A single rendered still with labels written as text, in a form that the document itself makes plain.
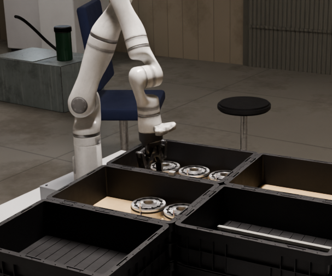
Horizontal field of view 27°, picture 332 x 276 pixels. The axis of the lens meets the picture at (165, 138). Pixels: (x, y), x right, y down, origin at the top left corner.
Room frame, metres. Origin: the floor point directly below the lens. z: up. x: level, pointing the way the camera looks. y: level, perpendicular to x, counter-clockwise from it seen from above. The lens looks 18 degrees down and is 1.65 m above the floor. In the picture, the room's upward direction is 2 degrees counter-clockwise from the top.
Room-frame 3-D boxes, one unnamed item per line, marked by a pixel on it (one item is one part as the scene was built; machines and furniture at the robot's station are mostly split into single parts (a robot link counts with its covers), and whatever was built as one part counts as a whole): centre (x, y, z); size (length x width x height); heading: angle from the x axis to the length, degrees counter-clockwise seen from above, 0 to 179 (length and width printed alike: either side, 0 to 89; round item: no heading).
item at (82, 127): (2.20, 0.27, 1.04); 0.09 x 0.09 x 0.17; 80
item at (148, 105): (2.05, 0.06, 1.15); 0.09 x 0.07 x 0.15; 118
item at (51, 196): (1.78, 0.09, 0.92); 0.40 x 0.30 x 0.02; 61
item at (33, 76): (6.44, 1.18, 0.44); 0.95 x 0.73 x 0.88; 54
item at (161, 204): (1.84, 0.06, 0.86); 0.10 x 0.10 x 0.01
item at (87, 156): (2.20, 0.26, 0.88); 0.09 x 0.09 x 0.17; 58
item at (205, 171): (2.11, -0.09, 0.86); 0.10 x 0.10 x 0.01
